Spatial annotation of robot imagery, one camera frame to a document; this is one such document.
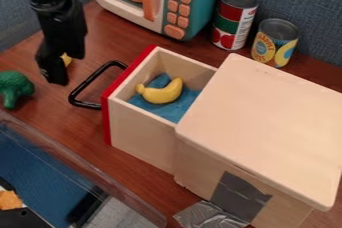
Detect yellow and blue can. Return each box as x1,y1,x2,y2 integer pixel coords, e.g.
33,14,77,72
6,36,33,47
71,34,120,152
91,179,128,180
249,17,301,69

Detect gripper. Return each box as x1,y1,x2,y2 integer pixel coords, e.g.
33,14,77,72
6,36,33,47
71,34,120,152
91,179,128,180
29,0,89,87

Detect yellow toy banana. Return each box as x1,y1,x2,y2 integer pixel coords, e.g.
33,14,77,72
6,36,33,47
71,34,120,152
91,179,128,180
134,77,185,105

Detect cabinet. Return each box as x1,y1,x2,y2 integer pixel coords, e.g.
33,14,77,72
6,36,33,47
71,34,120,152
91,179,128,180
171,52,342,228

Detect grey tape patch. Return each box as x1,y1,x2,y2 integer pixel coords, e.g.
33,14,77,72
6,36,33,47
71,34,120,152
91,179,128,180
171,171,274,228

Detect red and green can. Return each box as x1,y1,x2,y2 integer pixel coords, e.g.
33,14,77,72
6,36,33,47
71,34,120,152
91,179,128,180
209,0,261,52

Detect blue cloth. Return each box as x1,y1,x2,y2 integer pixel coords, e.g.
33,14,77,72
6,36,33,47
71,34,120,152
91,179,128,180
126,72,204,125

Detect drawer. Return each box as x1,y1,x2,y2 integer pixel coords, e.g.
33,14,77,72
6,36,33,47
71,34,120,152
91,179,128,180
66,44,221,175

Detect toy microwave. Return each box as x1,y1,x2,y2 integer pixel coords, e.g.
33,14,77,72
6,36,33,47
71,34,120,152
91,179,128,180
88,0,228,42

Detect green toy broccoli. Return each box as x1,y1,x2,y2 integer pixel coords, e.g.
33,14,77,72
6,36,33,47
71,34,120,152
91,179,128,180
0,70,37,111

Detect yellow toy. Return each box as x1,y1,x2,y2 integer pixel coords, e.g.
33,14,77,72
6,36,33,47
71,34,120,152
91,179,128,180
60,52,75,68

